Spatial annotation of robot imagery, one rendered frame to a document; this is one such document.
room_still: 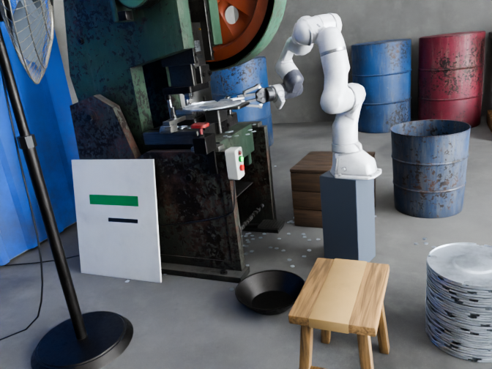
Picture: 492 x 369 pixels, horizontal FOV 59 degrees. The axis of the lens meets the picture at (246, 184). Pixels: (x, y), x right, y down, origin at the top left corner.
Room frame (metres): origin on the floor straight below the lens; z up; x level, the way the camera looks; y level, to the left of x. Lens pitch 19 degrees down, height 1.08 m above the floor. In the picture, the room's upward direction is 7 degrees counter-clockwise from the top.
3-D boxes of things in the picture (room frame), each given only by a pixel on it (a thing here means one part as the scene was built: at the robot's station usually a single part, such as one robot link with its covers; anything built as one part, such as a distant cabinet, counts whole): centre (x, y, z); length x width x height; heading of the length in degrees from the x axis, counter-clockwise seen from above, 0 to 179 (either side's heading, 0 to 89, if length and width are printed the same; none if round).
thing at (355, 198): (1.87, -0.46, 0.23); 0.18 x 0.18 x 0.45; 48
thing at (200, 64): (2.19, 0.19, 1.04); 0.17 x 0.15 x 0.30; 65
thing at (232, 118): (2.21, 0.23, 0.68); 0.45 x 0.30 x 0.06; 155
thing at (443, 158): (2.40, -1.07, 0.24); 0.42 x 0.42 x 0.48
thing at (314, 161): (2.41, -0.52, 0.18); 0.40 x 0.38 x 0.35; 62
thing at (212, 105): (2.15, 0.12, 0.78); 0.29 x 0.29 x 0.01
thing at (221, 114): (2.13, 0.07, 0.72); 0.25 x 0.14 x 0.14; 65
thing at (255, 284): (1.60, -0.05, 0.04); 0.30 x 0.30 x 0.07
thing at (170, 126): (2.05, 0.30, 0.76); 0.17 x 0.06 x 0.10; 155
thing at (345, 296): (1.14, -0.25, 0.16); 0.34 x 0.24 x 0.34; 155
